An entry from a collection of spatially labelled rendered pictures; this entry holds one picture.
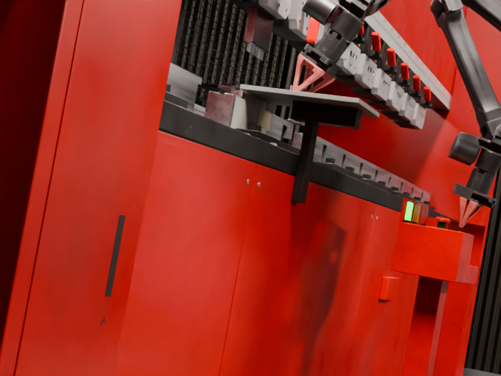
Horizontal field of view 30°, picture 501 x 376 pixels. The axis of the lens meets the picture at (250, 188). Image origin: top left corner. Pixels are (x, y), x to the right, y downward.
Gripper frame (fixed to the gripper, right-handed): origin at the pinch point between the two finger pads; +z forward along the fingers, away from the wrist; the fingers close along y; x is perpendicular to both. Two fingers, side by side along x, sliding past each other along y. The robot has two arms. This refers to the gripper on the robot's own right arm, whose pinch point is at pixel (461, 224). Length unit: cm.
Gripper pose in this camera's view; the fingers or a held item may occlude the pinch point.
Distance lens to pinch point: 242.2
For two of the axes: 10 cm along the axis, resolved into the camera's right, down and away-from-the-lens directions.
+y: -8.1, -3.8, 4.5
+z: -3.8, 9.2, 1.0
